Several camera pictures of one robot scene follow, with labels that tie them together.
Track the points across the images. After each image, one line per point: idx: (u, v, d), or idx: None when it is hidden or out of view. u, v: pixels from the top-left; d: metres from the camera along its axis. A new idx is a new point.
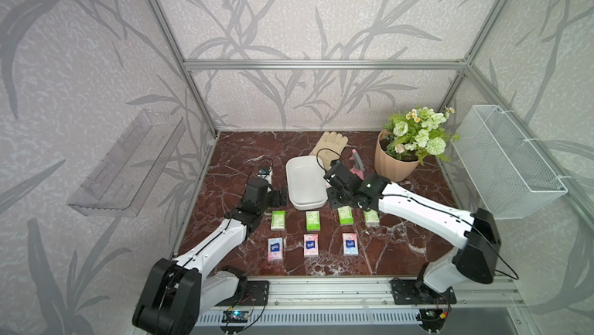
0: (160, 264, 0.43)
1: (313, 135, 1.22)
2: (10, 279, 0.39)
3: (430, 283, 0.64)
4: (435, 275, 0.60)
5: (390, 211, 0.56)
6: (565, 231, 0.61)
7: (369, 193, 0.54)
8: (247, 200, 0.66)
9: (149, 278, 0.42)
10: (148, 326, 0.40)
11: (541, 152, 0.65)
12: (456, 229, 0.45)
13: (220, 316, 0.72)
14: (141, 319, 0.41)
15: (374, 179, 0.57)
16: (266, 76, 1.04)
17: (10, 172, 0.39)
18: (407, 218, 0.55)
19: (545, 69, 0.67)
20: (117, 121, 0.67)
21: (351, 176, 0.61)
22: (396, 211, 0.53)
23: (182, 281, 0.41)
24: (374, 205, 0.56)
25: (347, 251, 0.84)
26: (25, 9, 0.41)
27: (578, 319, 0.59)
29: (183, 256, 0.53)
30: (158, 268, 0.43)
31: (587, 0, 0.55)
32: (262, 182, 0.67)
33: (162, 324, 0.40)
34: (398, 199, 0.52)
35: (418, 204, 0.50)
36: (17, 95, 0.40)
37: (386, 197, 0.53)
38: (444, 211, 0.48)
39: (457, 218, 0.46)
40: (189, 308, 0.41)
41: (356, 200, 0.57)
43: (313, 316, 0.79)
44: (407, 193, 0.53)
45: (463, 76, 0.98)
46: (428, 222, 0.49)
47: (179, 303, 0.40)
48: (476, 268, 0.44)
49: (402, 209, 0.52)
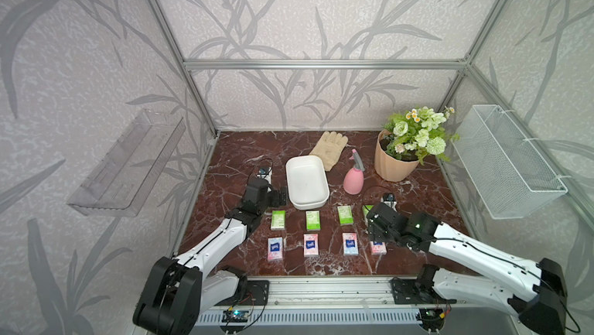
0: (161, 262, 0.44)
1: (313, 135, 1.22)
2: (10, 279, 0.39)
3: (438, 290, 0.63)
4: (457, 290, 0.58)
5: (445, 255, 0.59)
6: (565, 231, 0.61)
7: (421, 234, 0.52)
8: (247, 201, 0.67)
9: (150, 277, 0.42)
10: (148, 324, 0.40)
11: (541, 152, 0.65)
12: (523, 280, 0.42)
13: (220, 316, 0.72)
14: (141, 318, 0.41)
15: (422, 220, 0.55)
16: (266, 76, 1.04)
17: (9, 172, 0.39)
18: (465, 264, 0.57)
19: (545, 69, 0.67)
20: (118, 121, 0.67)
21: (394, 216, 0.60)
22: (452, 255, 0.51)
23: (182, 280, 0.41)
24: (425, 246, 0.54)
25: (347, 251, 0.84)
26: (25, 9, 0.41)
27: (578, 319, 0.59)
29: (185, 254, 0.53)
30: (158, 268, 0.43)
31: (587, 0, 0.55)
32: (261, 182, 0.67)
33: (162, 323, 0.40)
34: (454, 244, 0.50)
35: (476, 251, 0.48)
36: (17, 94, 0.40)
37: (438, 240, 0.51)
38: (505, 260, 0.45)
39: (523, 269, 0.44)
40: (189, 306, 0.42)
41: (404, 240, 0.55)
43: (313, 316, 0.79)
44: (462, 237, 0.50)
45: (464, 76, 0.98)
46: (489, 271, 0.46)
47: (180, 302, 0.41)
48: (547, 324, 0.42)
49: (459, 252, 0.49)
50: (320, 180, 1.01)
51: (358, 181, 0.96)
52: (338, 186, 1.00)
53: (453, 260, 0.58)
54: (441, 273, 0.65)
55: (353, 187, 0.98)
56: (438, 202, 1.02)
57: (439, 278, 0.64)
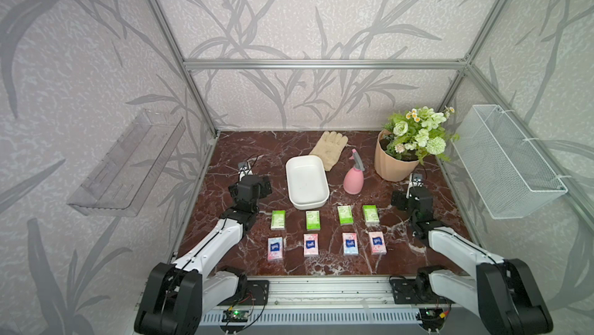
0: (158, 268, 0.43)
1: (313, 135, 1.22)
2: (10, 279, 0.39)
3: (431, 278, 0.65)
4: (446, 282, 0.59)
5: (435, 245, 0.62)
6: (565, 231, 0.61)
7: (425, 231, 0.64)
8: (241, 199, 0.66)
9: (149, 283, 0.42)
10: (150, 330, 0.40)
11: (541, 152, 0.65)
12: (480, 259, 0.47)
13: (220, 316, 0.72)
14: (144, 325, 0.40)
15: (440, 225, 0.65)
16: (266, 76, 1.04)
17: (9, 172, 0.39)
18: (447, 253, 0.58)
19: (545, 69, 0.67)
20: (117, 121, 0.67)
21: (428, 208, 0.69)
22: (440, 244, 0.60)
23: (182, 284, 0.41)
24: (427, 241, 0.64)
25: (347, 251, 0.84)
26: (25, 9, 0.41)
27: (578, 319, 0.59)
29: (182, 258, 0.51)
30: (156, 274, 0.42)
31: (587, 0, 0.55)
32: (253, 180, 0.66)
33: (166, 327, 0.40)
34: (443, 232, 0.61)
35: (458, 239, 0.56)
36: (17, 95, 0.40)
37: (435, 233, 0.62)
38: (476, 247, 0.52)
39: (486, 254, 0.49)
40: (192, 308, 0.42)
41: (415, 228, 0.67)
43: (312, 316, 0.79)
44: (452, 231, 0.61)
45: (463, 75, 0.98)
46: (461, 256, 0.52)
47: (182, 304, 0.40)
48: (491, 306, 0.42)
49: (444, 241, 0.58)
50: (320, 180, 1.01)
51: (358, 182, 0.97)
52: (338, 186, 1.00)
53: (440, 249, 0.60)
54: (445, 271, 0.64)
55: (353, 187, 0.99)
56: (438, 202, 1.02)
57: (438, 272, 0.64)
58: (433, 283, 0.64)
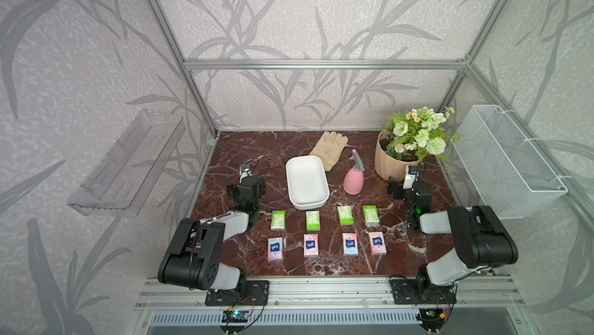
0: (185, 221, 0.49)
1: (313, 135, 1.22)
2: (10, 279, 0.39)
3: (430, 271, 0.65)
4: (439, 262, 0.62)
5: (424, 223, 0.69)
6: (565, 230, 0.61)
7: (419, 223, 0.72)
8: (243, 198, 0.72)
9: (177, 233, 0.47)
10: (173, 278, 0.43)
11: (541, 152, 0.65)
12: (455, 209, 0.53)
13: (220, 316, 0.72)
14: (166, 275, 0.44)
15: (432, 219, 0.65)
16: (266, 76, 1.04)
17: (9, 172, 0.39)
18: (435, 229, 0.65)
19: (545, 69, 0.67)
20: (117, 121, 0.67)
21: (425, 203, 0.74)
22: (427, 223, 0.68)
23: (209, 230, 0.48)
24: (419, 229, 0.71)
25: (347, 251, 0.84)
26: (25, 9, 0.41)
27: (578, 319, 0.59)
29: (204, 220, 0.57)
30: (185, 225, 0.48)
31: None
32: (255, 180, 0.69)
33: (191, 273, 0.43)
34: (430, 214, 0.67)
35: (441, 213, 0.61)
36: (17, 95, 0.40)
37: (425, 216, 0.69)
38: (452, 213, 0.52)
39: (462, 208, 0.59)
40: (215, 256, 0.47)
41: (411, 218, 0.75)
43: (313, 316, 0.79)
44: None
45: (464, 76, 0.98)
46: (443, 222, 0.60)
47: (208, 248, 0.46)
48: (461, 238, 0.49)
49: (429, 220, 0.67)
50: (320, 180, 1.01)
51: (358, 182, 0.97)
52: (338, 186, 1.00)
53: (429, 229, 0.67)
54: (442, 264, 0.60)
55: (352, 187, 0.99)
56: (438, 202, 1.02)
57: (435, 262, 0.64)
58: (431, 271, 0.65)
